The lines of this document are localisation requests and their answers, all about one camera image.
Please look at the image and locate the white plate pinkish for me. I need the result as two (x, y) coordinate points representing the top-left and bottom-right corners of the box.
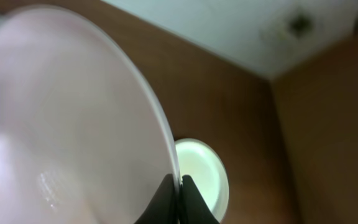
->
(0, 5), (179, 223)

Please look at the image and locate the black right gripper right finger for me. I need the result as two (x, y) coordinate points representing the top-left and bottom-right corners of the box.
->
(178, 175), (219, 224)

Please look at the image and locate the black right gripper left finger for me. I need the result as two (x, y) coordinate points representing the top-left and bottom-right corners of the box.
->
(135, 174), (178, 224)

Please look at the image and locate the white plate front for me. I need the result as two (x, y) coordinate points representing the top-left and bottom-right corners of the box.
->
(175, 138), (229, 222)

